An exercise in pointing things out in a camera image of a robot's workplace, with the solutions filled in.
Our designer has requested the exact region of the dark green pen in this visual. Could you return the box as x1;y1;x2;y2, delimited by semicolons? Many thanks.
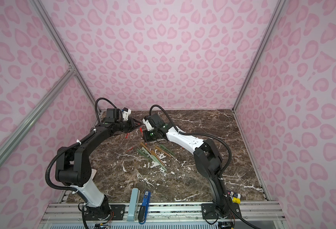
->
137;149;152;162
160;144;176;157

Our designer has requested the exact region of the light green pen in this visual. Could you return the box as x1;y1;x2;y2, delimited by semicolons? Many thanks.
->
142;147;156;162

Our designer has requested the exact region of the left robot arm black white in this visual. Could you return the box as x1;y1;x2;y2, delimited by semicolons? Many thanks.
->
45;117;142;219

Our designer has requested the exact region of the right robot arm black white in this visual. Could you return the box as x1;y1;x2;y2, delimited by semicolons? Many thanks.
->
143;125;242;219

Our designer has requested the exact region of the brown pen right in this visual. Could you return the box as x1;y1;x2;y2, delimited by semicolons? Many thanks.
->
155;146;172;157

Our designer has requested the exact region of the brown pen left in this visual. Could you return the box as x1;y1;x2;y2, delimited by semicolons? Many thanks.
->
140;142;157;156

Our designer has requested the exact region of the light blue eraser block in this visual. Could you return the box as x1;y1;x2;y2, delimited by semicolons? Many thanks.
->
127;188;140;222

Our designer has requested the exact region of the blue black utility tool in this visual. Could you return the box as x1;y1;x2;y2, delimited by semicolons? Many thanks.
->
138;191;151;225

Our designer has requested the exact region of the yellow connector plug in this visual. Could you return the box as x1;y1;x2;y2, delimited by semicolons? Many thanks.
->
228;191;241;204

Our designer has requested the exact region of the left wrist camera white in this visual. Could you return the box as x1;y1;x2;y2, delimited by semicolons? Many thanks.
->
121;107;132;121

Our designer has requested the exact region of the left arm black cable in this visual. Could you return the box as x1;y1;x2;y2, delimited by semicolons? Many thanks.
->
94;97;117;124

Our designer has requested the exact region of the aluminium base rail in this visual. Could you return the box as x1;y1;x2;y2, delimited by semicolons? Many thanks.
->
39;201;289;229

